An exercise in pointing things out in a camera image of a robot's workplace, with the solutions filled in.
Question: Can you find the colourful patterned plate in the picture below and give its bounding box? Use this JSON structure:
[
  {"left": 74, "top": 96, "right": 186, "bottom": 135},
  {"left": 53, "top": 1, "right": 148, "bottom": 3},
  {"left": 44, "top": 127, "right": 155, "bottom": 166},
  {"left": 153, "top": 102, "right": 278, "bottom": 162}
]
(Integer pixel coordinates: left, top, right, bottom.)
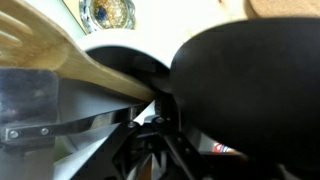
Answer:
[{"left": 79, "top": 0, "right": 137, "bottom": 35}]

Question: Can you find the steel spatula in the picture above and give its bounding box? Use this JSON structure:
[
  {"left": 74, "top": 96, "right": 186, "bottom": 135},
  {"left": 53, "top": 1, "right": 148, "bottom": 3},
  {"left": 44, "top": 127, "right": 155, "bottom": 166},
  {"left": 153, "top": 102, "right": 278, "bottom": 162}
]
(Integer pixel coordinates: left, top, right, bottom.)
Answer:
[{"left": 0, "top": 66, "right": 149, "bottom": 152}]

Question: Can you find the black frying pan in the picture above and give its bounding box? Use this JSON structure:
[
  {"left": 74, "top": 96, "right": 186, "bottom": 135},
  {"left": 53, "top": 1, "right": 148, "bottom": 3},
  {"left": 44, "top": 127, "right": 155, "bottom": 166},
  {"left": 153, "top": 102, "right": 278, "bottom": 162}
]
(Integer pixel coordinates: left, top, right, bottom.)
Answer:
[{"left": 169, "top": 16, "right": 320, "bottom": 175}]

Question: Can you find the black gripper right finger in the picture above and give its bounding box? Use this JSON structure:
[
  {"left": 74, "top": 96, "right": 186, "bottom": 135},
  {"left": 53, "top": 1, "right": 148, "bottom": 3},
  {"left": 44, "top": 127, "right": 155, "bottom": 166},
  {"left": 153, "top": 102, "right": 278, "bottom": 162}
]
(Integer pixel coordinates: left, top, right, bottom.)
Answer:
[{"left": 151, "top": 115, "right": 208, "bottom": 180}]

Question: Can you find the white bucket red pattern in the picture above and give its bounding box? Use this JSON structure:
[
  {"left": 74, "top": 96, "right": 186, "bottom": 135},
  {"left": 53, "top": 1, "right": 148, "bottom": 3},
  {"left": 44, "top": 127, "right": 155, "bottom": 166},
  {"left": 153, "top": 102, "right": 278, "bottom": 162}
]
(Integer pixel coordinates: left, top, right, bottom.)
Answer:
[{"left": 53, "top": 29, "right": 236, "bottom": 180}]

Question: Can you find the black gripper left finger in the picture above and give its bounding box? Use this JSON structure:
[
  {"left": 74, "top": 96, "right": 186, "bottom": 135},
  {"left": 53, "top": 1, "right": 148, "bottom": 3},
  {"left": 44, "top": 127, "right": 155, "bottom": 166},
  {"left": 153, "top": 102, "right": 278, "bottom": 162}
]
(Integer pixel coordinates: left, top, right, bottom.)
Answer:
[{"left": 71, "top": 120, "right": 142, "bottom": 180}]

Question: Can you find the light wooden slotted spatula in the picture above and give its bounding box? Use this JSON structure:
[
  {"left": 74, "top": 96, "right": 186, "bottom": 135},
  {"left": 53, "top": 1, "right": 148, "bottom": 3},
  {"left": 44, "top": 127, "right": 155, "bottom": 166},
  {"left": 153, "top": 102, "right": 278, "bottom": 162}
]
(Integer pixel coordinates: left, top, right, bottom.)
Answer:
[{"left": 0, "top": 0, "right": 157, "bottom": 103}]

